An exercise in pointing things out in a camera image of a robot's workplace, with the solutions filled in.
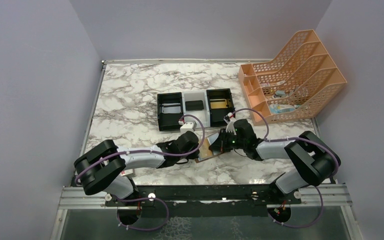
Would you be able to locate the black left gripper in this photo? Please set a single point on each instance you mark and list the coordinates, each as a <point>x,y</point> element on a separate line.
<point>193,147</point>

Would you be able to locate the orange plastic file organizer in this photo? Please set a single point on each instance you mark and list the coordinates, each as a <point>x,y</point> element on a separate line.
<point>297,84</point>

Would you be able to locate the black and white card tray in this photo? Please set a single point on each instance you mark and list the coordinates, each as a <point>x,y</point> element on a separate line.
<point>209,106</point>

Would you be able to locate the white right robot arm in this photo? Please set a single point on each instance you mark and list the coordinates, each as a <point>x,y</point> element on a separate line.
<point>312,159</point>

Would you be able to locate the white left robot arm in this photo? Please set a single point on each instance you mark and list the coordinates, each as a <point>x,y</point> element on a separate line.
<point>99,169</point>

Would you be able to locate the black card in tray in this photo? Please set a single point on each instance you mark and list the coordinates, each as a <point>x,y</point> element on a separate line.
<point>194,105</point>

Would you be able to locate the gold card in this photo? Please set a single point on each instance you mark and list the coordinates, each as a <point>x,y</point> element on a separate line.
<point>219,105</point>
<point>204,151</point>

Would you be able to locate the gold card in tray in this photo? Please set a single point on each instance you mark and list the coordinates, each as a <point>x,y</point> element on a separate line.
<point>219,105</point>

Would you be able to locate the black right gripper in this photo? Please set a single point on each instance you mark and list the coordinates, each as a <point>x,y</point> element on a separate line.
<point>217,142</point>

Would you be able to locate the brown leather card holder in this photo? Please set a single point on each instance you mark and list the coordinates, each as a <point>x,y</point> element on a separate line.
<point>212,138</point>

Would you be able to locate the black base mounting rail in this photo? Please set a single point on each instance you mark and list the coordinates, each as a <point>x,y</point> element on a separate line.
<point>255,194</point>

